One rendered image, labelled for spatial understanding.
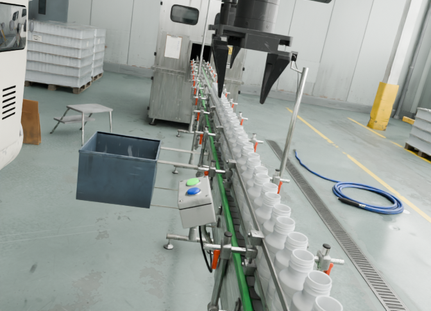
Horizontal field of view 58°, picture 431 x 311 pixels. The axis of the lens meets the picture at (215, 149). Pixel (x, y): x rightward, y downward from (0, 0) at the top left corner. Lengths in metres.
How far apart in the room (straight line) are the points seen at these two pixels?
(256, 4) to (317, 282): 0.41
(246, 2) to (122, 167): 1.18
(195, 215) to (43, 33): 7.00
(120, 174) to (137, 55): 9.88
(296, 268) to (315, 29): 11.36
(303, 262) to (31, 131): 4.18
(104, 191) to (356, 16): 11.14
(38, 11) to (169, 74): 6.69
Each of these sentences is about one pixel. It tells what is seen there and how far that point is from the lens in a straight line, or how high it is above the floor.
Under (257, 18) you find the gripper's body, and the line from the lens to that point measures 0.54.
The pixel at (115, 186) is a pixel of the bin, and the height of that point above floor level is 0.81.
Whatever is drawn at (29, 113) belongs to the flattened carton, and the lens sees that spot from 4.55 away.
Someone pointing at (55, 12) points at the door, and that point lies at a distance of 11.84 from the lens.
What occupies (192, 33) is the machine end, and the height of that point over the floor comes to 1.44.
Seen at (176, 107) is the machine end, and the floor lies 0.34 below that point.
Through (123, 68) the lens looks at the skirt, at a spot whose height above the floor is 0.13.
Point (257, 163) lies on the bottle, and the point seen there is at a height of 1.16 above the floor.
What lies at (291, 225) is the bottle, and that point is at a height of 1.16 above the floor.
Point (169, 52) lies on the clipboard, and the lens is 5.82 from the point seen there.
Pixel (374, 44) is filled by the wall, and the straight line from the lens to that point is 12.57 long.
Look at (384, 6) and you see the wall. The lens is 12.65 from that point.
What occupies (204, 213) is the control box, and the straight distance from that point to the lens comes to 0.91.
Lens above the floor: 1.48
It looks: 16 degrees down
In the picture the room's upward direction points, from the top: 10 degrees clockwise
